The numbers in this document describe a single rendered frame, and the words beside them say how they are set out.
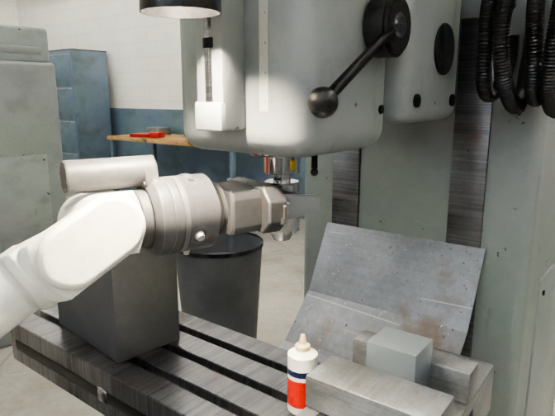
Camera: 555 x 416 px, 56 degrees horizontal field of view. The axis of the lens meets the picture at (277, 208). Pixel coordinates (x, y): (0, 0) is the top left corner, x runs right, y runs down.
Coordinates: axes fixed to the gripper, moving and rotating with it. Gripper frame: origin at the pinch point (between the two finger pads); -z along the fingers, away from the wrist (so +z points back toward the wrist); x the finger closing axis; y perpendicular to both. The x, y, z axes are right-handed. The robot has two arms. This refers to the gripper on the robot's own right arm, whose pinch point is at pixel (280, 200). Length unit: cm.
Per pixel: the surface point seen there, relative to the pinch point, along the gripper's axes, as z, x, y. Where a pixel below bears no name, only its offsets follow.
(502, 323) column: -41.4, -6.8, 25.2
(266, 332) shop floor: -114, 187, 124
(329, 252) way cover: -27.7, 23.6, 17.8
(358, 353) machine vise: -5.8, -9.5, 19.3
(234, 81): 9.5, -5.6, -14.8
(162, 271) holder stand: 8.0, 23.4, 14.9
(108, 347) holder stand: 17.3, 24.1, 26.4
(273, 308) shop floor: -137, 215, 124
